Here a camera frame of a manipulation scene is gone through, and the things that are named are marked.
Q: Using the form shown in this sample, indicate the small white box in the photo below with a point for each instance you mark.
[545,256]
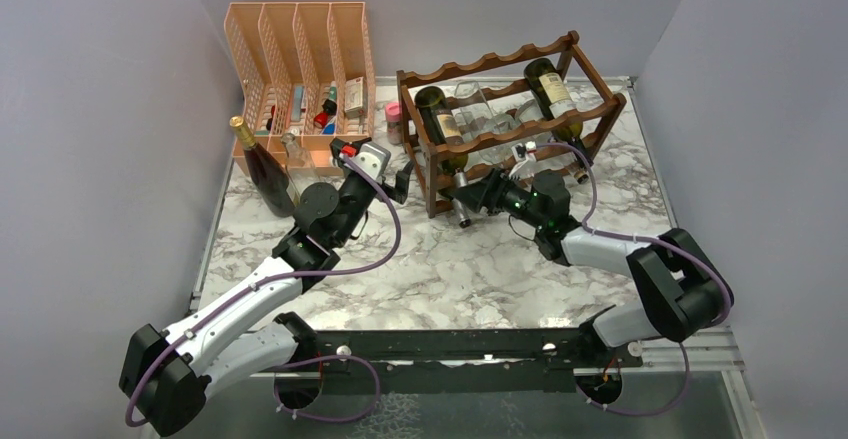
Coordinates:
[355,105]

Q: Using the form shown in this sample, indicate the red capped small bottle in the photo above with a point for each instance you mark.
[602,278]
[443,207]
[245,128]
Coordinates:
[328,106]

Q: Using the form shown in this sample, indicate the clear bottle with cork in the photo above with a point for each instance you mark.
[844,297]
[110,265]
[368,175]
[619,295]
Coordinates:
[579,171]

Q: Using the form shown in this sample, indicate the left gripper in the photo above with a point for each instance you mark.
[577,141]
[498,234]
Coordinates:
[399,192]

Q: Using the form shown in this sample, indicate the dark bottle white label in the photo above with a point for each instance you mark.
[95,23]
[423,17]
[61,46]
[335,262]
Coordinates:
[554,99]

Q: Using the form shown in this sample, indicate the black mounting rail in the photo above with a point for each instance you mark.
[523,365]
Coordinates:
[351,362]

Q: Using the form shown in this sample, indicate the clear glass bottle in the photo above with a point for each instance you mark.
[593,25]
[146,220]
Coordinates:
[474,109]
[299,164]
[505,123]

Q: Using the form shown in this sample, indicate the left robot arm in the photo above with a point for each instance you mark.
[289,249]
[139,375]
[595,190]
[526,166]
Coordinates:
[168,375]

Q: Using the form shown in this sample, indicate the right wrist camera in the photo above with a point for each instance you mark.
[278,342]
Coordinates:
[524,155]

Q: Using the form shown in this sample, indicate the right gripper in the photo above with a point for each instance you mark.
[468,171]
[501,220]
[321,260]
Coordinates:
[491,189]

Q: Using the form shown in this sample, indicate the pink capped jar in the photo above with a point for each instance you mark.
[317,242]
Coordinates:
[394,127]

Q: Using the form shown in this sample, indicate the orange plastic file organizer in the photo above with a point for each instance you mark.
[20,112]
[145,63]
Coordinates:
[285,54]

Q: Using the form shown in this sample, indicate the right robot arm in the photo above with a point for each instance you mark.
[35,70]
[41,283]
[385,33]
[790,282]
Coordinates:
[679,291]

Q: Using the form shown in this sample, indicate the red wine bottle gold cap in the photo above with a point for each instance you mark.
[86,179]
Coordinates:
[267,175]

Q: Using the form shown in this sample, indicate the green wine bottle brown label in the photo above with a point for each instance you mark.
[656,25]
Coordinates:
[442,129]

